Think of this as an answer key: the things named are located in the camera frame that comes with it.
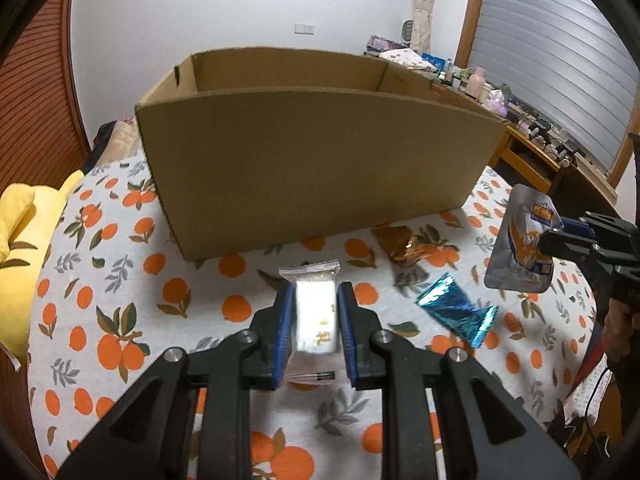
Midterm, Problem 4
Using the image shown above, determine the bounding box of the grey orange snack pouch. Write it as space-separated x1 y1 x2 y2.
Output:
484 184 563 294

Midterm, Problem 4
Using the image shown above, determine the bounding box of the small white snack packet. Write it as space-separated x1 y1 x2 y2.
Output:
279 259 342 386

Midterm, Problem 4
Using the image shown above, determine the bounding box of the blue foil snack packet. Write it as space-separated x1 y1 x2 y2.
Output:
416 273 498 349

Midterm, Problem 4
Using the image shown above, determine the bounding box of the wooden sideboard cabinet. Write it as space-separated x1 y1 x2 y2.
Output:
489 126 620 218

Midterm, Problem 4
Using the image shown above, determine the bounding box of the brown foil snack packet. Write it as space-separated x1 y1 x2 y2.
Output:
371 224 431 268

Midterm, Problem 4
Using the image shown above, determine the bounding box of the brown cardboard box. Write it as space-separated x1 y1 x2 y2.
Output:
136 47 506 260

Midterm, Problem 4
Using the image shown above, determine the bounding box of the orange print white blanket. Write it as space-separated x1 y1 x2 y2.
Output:
27 152 609 480

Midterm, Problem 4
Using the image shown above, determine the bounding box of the pink bottle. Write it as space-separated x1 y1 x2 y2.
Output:
464 66 486 100

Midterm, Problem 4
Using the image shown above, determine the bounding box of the grey window blind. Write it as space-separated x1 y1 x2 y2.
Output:
470 0 639 168

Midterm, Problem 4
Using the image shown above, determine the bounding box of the folded floral cloth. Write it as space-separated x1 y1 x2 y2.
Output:
378 48 437 72

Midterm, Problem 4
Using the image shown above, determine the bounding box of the yellow plush toy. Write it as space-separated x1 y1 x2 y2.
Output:
0 170 84 368

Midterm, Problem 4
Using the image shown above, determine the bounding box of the beige curtain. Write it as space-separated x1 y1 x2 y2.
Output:
409 0 444 56

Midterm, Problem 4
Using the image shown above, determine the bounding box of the brown louvered wardrobe door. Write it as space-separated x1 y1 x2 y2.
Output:
0 0 90 188

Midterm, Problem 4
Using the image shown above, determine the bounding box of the white wall switch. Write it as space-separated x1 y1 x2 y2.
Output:
294 24 314 36

